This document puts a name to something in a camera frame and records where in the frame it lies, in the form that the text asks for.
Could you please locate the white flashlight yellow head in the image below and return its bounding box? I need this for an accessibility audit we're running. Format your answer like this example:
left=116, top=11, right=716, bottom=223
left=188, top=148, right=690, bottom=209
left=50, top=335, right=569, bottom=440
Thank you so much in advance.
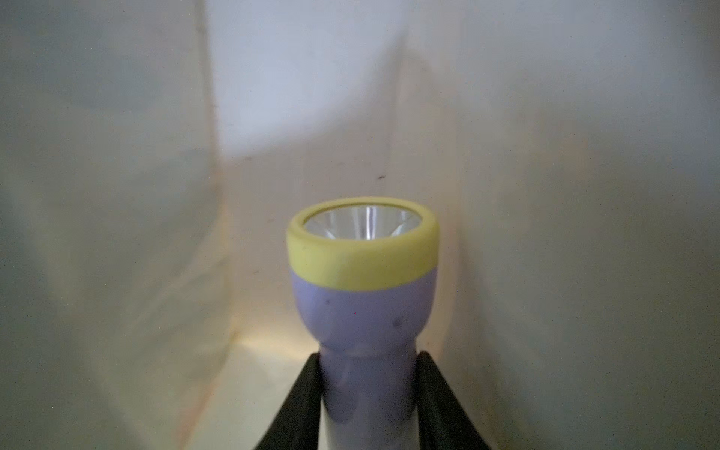
left=286, top=197, right=440, bottom=449

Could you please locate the white printed tote bag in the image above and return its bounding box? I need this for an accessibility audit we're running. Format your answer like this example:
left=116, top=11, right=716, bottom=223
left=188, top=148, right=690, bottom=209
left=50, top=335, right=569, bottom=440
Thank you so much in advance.
left=1, top=1, right=719, bottom=449

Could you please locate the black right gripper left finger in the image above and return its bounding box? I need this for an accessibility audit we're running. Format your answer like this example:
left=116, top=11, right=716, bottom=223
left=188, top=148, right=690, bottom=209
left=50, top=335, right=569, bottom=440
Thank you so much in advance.
left=255, top=352, right=324, bottom=450

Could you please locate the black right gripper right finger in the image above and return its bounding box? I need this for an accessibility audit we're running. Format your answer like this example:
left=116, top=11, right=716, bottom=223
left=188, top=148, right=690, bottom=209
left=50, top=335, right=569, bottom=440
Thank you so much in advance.
left=414, top=352, right=491, bottom=450

